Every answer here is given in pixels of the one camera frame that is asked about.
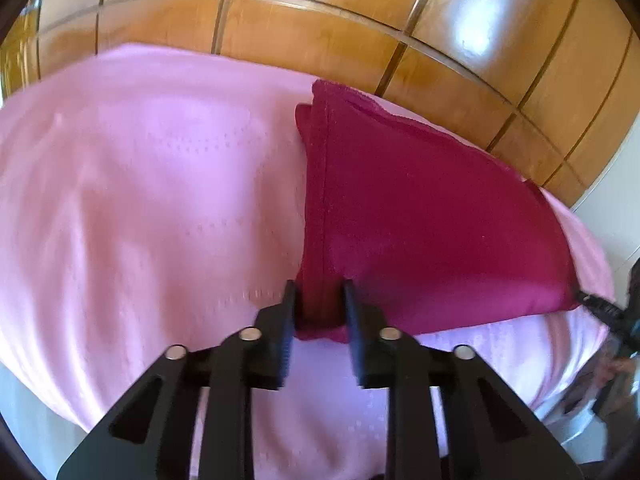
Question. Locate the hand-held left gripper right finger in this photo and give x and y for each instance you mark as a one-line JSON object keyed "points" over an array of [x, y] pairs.
{"points": [[356, 345]]}

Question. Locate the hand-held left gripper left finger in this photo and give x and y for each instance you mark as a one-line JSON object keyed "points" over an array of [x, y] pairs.
{"points": [[285, 345]]}

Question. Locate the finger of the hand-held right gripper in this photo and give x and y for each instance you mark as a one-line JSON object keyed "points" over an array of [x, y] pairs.
{"points": [[597, 307]]}

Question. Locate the magenta long-sleeved shirt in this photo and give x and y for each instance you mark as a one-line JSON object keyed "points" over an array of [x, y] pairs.
{"points": [[425, 230]]}

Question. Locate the pink bedsheet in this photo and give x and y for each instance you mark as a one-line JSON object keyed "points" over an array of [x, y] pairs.
{"points": [[150, 220]]}

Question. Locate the white mattress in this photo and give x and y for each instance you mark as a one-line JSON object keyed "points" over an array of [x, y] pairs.
{"points": [[35, 415]]}

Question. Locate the wooden panelled wardrobe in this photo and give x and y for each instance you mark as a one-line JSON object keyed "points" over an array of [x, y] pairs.
{"points": [[350, 15]]}

